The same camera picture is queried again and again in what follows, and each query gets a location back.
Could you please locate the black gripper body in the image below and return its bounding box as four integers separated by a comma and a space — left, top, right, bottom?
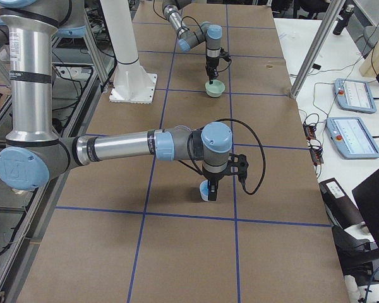
206, 172, 222, 191
205, 57, 219, 77

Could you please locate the mint green bowl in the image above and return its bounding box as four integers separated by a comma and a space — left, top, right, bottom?
205, 80, 226, 98

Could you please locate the light blue plastic cup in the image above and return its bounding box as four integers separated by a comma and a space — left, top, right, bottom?
199, 180, 209, 202

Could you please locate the black water bottle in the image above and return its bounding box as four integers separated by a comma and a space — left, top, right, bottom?
332, 4, 355, 35

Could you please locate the small circuit board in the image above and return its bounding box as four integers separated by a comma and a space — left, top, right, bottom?
303, 122, 323, 166

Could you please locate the far teach pendant tablet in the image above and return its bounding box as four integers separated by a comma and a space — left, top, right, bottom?
334, 78, 377, 114

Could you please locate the teach pendant tablet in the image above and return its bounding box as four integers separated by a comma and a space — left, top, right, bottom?
326, 117, 379, 160
334, 78, 377, 114

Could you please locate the near teach pendant tablet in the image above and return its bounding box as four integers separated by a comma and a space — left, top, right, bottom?
326, 117, 379, 160

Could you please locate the black monitor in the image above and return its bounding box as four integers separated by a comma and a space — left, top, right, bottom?
352, 169, 379, 247

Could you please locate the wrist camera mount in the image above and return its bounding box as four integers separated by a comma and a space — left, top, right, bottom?
223, 153, 249, 183
219, 47, 232, 62

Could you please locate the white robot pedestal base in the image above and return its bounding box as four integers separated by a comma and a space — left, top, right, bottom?
100, 0, 157, 104

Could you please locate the aluminium frame post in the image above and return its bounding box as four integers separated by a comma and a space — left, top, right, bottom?
289, 0, 345, 99

